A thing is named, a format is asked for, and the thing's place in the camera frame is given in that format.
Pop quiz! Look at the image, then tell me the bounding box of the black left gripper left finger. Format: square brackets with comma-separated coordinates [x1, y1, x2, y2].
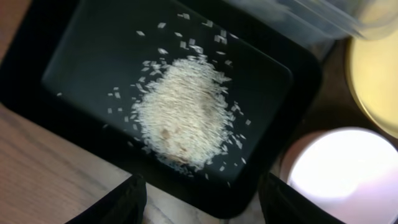
[65, 174, 147, 224]

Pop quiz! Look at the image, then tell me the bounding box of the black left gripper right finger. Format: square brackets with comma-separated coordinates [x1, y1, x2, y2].
[258, 173, 343, 224]

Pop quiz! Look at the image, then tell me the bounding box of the white bowl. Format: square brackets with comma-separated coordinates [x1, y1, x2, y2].
[279, 127, 397, 223]

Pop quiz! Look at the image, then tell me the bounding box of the rice pile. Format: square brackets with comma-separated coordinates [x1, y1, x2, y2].
[55, 12, 252, 181]

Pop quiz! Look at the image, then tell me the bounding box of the brown serving tray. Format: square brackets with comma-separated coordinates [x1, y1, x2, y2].
[270, 39, 398, 175]

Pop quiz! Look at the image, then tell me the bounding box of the black plastic tray bin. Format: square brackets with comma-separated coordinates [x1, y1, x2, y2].
[1, 1, 322, 218]

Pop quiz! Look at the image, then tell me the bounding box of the yellow plate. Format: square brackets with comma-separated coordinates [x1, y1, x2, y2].
[345, 32, 397, 138]

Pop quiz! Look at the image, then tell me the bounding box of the clear plastic bin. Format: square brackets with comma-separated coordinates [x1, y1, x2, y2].
[227, 0, 397, 47]

